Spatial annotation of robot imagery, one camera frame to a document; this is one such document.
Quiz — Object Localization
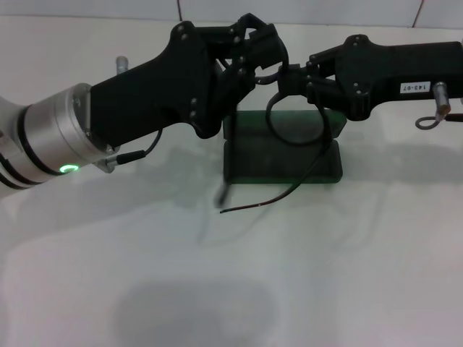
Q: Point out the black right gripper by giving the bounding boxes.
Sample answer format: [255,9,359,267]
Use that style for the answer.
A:
[278,35,463,121]

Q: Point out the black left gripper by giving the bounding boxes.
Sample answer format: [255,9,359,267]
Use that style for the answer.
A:
[88,21,263,153]

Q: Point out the black thin-framed glasses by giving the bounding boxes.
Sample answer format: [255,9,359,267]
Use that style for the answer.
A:
[216,53,333,215]

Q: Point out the green glasses case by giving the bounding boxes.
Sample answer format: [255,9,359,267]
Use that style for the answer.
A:
[222,109,347,185]

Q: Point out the silver right gripper connector stub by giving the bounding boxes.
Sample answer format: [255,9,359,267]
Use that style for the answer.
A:
[435,82,452,111]

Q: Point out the left wrist cable with plug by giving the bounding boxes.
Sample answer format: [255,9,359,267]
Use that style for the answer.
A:
[97,128,163,174]

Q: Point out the wrist cable with plug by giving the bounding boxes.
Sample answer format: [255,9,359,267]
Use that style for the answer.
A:
[415,112,463,130]
[97,128,163,174]

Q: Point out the right wrist cable with plug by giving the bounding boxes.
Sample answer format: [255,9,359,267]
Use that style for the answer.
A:
[415,112,463,130]

